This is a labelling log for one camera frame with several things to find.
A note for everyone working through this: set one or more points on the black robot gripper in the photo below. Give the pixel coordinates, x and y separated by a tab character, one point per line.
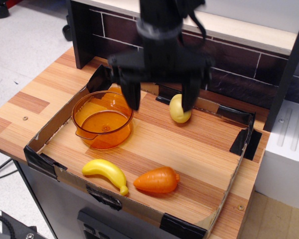
163	59

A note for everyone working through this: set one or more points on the orange plastic toy carrot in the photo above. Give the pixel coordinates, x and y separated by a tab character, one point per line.
159	180

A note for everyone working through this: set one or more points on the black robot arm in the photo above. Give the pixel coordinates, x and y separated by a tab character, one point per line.
170	10

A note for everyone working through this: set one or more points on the cardboard fence with black tape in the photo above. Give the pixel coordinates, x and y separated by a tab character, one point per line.
207	152

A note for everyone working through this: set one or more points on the orange transparent plastic pot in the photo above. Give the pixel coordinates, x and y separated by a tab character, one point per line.
103	119

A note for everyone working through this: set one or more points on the yellow plastic toy potato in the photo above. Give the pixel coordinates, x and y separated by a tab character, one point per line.
176	111

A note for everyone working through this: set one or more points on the dark brick pattern backsplash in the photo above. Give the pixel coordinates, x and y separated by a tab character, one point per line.
241	72

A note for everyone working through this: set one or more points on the yellow plastic toy banana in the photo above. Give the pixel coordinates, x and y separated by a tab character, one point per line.
109	170

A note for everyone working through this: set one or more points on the black chair caster wheel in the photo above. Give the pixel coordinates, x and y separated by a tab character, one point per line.
66	30

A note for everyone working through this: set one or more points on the black control box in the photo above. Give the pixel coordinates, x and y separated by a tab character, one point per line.
95	229

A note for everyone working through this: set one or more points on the white grooved sink block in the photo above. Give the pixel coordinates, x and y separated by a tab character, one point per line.
278	176

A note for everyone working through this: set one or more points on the black metal bracket with screw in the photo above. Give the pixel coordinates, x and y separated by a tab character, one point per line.
11	228

